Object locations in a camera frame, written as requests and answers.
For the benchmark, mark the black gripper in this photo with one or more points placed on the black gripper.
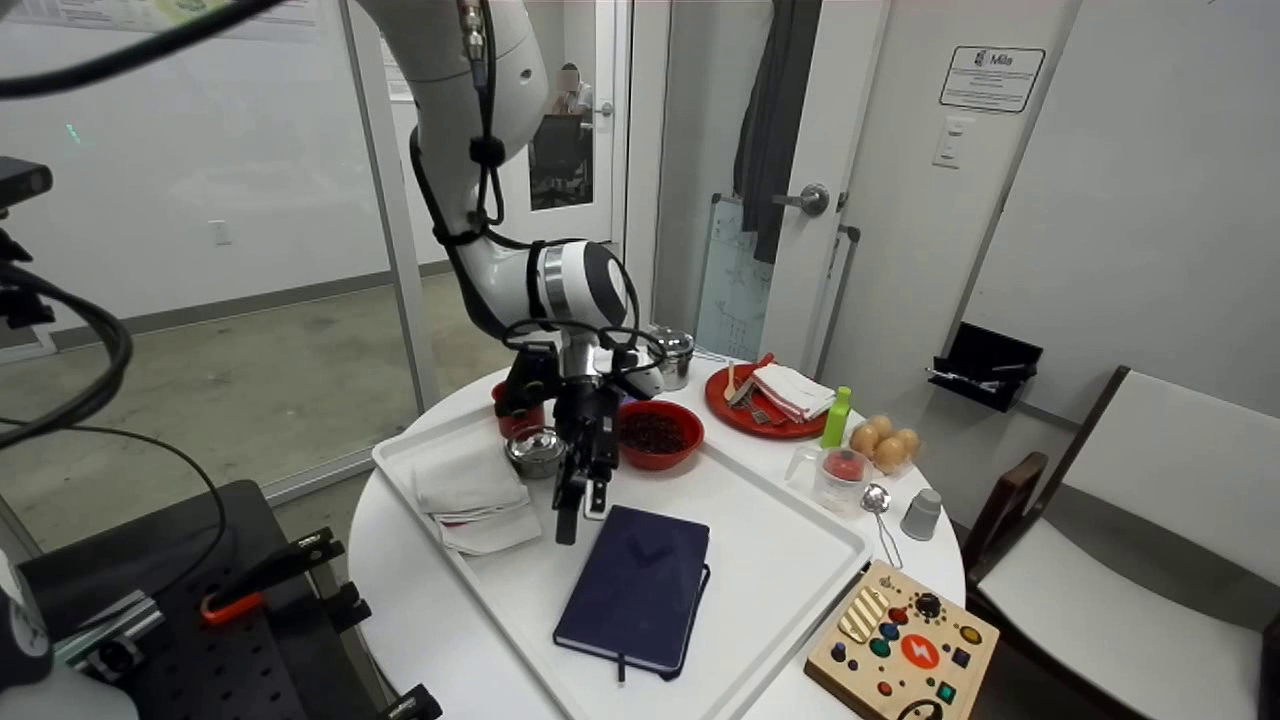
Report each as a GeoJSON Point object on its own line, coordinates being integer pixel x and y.
{"type": "Point", "coordinates": [586, 407]}

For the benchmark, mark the navy blue notebook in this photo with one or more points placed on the navy blue notebook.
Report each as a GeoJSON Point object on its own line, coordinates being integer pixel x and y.
{"type": "Point", "coordinates": [634, 585]}

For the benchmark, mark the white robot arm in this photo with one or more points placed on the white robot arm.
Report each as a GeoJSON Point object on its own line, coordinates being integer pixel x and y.
{"type": "Point", "coordinates": [440, 64]}

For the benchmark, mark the red bowl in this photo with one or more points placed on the red bowl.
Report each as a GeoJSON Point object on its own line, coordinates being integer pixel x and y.
{"type": "Point", "coordinates": [662, 434]}

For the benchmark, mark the red mug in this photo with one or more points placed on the red mug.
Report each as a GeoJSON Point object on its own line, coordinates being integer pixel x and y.
{"type": "Point", "coordinates": [513, 425]}

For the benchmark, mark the white folded cloth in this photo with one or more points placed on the white folded cloth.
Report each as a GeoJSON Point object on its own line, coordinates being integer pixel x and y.
{"type": "Point", "coordinates": [466, 484]}

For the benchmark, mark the small steel pot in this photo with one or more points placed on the small steel pot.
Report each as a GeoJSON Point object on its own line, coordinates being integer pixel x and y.
{"type": "Point", "coordinates": [674, 359]}

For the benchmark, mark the red plate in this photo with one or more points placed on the red plate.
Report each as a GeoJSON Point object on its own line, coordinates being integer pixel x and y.
{"type": "Point", "coordinates": [745, 417]}

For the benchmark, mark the white plastic tray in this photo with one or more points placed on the white plastic tray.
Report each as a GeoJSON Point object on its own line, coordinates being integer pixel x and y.
{"type": "Point", "coordinates": [762, 563]}

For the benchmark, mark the clear plastic container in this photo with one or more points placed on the clear plastic container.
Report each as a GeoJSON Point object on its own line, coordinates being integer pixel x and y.
{"type": "Point", "coordinates": [819, 481]}

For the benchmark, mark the white napkin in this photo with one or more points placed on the white napkin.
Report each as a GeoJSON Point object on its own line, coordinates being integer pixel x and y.
{"type": "Point", "coordinates": [797, 388]}

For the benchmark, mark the small leaning whiteboard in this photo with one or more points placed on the small leaning whiteboard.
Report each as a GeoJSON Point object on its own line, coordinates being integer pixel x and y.
{"type": "Point", "coordinates": [728, 284]}

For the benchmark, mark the red round fruit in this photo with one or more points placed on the red round fruit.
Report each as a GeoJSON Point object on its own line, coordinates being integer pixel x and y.
{"type": "Point", "coordinates": [845, 466]}

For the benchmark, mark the green plastic bottle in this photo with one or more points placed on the green plastic bottle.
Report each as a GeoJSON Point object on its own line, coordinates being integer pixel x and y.
{"type": "Point", "coordinates": [839, 423]}

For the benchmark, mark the metal spoon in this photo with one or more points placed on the metal spoon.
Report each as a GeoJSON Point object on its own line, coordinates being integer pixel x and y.
{"type": "Point", "coordinates": [879, 501]}

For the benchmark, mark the small grey cup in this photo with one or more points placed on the small grey cup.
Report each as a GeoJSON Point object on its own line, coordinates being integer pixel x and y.
{"type": "Point", "coordinates": [923, 513]}

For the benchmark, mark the wooden toy board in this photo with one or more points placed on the wooden toy board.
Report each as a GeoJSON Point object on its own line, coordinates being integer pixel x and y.
{"type": "Point", "coordinates": [907, 644]}

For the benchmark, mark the person behind glass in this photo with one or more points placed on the person behind glass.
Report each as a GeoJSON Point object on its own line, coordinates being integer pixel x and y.
{"type": "Point", "coordinates": [573, 88]}

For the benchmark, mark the dark grey coat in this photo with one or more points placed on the dark grey coat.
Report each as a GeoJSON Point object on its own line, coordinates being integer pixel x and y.
{"type": "Point", "coordinates": [773, 105]}

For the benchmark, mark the black equipment table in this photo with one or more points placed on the black equipment table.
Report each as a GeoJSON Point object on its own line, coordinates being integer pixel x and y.
{"type": "Point", "coordinates": [186, 665]}

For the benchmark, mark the white glass door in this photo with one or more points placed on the white glass door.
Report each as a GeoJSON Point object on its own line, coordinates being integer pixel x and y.
{"type": "Point", "coordinates": [834, 105]}

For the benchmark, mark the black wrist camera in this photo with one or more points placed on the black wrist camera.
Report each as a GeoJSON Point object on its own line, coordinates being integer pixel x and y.
{"type": "Point", "coordinates": [527, 383]}

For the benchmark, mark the black wall tray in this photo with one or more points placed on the black wall tray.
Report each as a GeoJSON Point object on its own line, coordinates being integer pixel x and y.
{"type": "Point", "coordinates": [988, 360]}

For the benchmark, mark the silver metal bracket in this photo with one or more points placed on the silver metal bracket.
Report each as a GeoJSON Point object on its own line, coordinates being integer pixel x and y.
{"type": "Point", "coordinates": [107, 632]}

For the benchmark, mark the white light switch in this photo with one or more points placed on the white light switch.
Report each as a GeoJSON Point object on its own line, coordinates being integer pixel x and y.
{"type": "Point", "coordinates": [948, 145]}

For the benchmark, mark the white wall sign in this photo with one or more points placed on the white wall sign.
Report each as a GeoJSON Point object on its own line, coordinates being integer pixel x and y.
{"type": "Point", "coordinates": [993, 77]}

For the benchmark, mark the white chair with dark frame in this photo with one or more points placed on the white chair with dark frame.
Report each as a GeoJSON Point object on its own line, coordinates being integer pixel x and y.
{"type": "Point", "coordinates": [1172, 481]}

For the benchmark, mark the black camera on stand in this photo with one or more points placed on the black camera on stand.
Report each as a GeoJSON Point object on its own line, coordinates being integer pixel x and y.
{"type": "Point", "coordinates": [21, 187]}

